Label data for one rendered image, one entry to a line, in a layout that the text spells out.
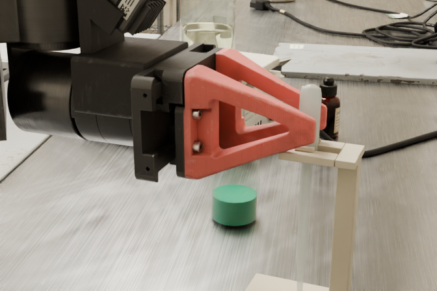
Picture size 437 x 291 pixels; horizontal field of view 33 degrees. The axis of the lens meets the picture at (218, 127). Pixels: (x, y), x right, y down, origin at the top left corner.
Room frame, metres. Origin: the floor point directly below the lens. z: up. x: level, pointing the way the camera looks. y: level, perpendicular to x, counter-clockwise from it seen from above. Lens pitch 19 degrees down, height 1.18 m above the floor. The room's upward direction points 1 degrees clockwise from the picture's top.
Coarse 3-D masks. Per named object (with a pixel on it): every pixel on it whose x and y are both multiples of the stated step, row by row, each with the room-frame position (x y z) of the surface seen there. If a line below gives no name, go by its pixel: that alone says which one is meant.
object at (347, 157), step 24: (336, 144) 0.42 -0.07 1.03; (360, 168) 0.41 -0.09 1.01; (336, 192) 0.40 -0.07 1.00; (336, 216) 0.40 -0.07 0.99; (336, 240) 0.40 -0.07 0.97; (336, 264) 0.40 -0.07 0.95; (264, 288) 0.45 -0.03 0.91; (288, 288) 0.45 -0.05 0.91; (312, 288) 0.45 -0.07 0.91; (336, 288) 0.40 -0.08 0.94
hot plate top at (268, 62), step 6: (246, 54) 0.82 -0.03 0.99; (252, 54) 0.82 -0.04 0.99; (258, 54) 0.82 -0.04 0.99; (252, 60) 0.79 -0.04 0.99; (258, 60) 0.79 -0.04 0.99; (264, 60) 0.79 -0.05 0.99; (270, 60) 0.79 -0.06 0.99; (276, 60) 0.80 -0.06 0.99; (264, 66) 0.77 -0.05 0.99; (270, 66) 0.78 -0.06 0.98
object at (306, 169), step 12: (300, 180) 0.42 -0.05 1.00; (300, 192) 0.42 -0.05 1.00; (300, 204) 0.41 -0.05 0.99; (300, 216) 0.41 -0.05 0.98; (300, 228) 0.41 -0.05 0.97; (300, 240) 0.41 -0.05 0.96; (300, 252) 0.41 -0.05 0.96; (300, 264) 0.41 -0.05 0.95; (300, 276) 0.41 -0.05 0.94; (300, 288) 0.41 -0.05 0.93
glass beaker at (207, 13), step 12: (180, 0) 0.77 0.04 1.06; (192, 0) 0.75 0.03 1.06; (204, 0) 0.75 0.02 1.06; (216, 0) 0.75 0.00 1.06; (228, 0) 0.76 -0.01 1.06; (180, 12) 0.77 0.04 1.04; (192, 12) 0.75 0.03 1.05; (204, 12) 0.75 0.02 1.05; (216, 12) 0.75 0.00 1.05; (228, 12) 0.76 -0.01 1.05; (180, 24) 0.77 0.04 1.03; (192, 24) 0.75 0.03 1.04; (204, 24) 0.75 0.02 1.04; (216, 24) 0.75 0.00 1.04; (228, 24) 0.76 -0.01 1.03; (180, 36) 0.77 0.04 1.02; (192, 36) 0.75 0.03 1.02; (204, 36) 0.75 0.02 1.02; (216, 36) 0.75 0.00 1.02; (228, 36) 0.76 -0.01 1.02; (228, 48) 0.76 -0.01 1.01
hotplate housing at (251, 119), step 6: (270, 72) 0.81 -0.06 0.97; (276, 72) 0.81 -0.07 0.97; (282, 78) 0.81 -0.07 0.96; (246, 84) 0.76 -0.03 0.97; (258, 90) 0.75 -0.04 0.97; (270, 96) 0.78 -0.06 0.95; (282, 102) 0.81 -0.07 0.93; (246, 114) 0.72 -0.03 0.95; (252, 114) 0.73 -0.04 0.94; (258, 114) 0.75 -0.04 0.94; (246, 120) 0.72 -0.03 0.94; (252, 120) 0.73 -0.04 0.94; (258, 120) 0.75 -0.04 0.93; (264, 120) 0.76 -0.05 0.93; (270, 120) 0.78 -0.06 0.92
